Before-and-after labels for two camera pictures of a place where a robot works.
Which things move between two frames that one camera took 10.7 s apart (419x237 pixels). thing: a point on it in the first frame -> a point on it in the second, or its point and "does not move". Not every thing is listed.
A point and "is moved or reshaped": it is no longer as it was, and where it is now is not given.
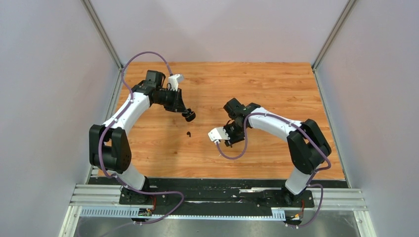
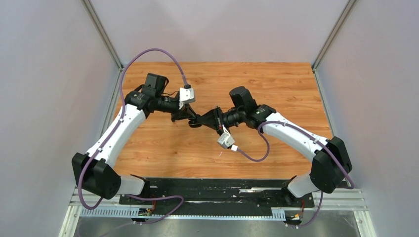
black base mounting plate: x=216 y=193 does not move
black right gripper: x=233 y=139 -> x=214 y=119
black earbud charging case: x=190 y=116 is moved or reshaped
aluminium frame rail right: x=334 y=34 does not move
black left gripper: x=177 y=105 -> x=186 y=112
